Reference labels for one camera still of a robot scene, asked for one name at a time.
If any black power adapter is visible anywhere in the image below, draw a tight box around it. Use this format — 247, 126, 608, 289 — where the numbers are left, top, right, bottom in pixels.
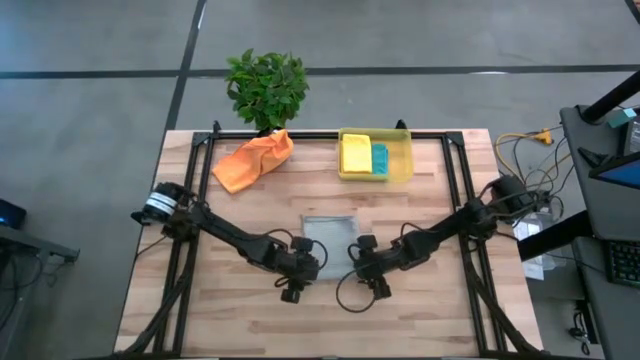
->
567, 309, 596, 357

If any orange microfiber towel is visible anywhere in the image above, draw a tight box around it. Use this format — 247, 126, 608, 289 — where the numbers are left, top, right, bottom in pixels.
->
211, 128, 295, 195

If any grey side table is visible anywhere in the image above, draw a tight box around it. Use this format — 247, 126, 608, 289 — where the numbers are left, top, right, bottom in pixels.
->
0, 223, 81, 265

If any black support beam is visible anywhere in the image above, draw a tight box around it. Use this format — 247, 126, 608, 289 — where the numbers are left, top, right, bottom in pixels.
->
516, 209, 594, 262

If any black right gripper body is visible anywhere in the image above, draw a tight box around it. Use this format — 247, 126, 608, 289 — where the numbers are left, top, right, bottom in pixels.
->
348, 244, 404, 282

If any black aluminium rig frame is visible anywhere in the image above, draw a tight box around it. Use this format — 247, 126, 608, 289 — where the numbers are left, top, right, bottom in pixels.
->
117, 119, 544, 359

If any clear plastic bag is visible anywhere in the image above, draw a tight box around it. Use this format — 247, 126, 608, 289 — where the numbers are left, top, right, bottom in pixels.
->
510, 213, 557, 281

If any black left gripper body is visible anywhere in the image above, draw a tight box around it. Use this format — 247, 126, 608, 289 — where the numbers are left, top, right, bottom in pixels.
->
272, 248, 322, 284

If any black looped cable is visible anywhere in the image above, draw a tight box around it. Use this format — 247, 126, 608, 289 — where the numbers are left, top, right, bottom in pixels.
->
264, 228, 330, 274
334, 269, 384, 315

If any yellow microfiber towel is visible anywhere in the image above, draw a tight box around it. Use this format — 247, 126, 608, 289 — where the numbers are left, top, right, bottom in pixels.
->
341, 133, 374, 174

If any grey microfiber towel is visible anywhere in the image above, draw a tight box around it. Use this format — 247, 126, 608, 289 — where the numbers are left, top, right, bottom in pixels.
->
301, 214, 361, 281

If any laptop with blue screen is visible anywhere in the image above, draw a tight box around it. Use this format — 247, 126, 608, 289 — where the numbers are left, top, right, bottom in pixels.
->
588, 149, 640, 192

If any black keyboard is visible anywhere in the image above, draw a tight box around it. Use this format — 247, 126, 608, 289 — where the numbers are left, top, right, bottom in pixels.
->
603, 238, 640, 289

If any small teal box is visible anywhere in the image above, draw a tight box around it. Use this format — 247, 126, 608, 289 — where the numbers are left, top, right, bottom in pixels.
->
606, 107, 638, 129

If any translucent yellow plastic bin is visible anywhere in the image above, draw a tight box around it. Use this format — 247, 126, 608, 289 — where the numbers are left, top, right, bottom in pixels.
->
337, 127, 415, 183

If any teal microfiber towel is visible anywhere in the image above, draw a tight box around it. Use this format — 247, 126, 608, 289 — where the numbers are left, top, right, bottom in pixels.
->
371, 143, 390, 176

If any black diagonal pole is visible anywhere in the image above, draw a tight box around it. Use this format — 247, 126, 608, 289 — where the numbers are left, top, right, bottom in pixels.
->
581, 69, 640, 124

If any grey desk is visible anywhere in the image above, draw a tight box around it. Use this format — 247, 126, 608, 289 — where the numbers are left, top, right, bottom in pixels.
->
571, 234, 640, 360
558, 103, 640, 244

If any yellow cable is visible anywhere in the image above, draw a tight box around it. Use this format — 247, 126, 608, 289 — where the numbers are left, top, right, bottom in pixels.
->
493, 127, 574, 201

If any green leafy potted plant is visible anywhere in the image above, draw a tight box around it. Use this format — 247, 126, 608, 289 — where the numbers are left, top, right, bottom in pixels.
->
224, 48, 310, 132

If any black device blue light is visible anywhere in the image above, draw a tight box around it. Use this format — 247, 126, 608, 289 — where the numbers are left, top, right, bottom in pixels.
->
0, 197, 28, 231

